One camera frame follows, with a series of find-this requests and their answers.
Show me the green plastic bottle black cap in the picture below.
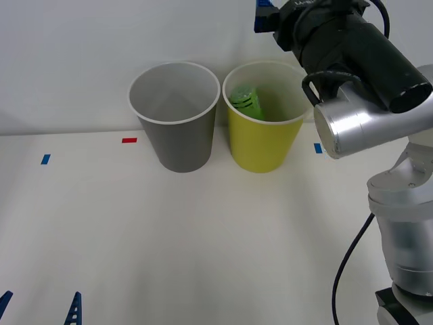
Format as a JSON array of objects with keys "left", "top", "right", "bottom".
[{"left": 229, "top": 85, "right": 267, "bottom": 121}]

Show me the yellow-green plastic waste bin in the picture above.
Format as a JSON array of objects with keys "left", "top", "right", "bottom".
[{"left": 221, "top": 60, "right": 311, "bottom": 174}]

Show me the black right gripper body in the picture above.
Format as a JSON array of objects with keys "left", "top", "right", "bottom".
[{"left": 272, "top": 0, "right": 370, "bottom": 53}]

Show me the grey plastic waste bin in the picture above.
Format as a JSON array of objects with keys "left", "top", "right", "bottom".
[{"left": 127, "top": 60, "right": 221, "bottom": 173}]

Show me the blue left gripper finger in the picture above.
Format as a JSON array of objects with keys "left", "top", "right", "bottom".
[
  {"left": 0, "top": 290, "right": 14, "bottom": 311},
  {"left": 63, "top": 291, "right": 83, "bottom": 325}
]

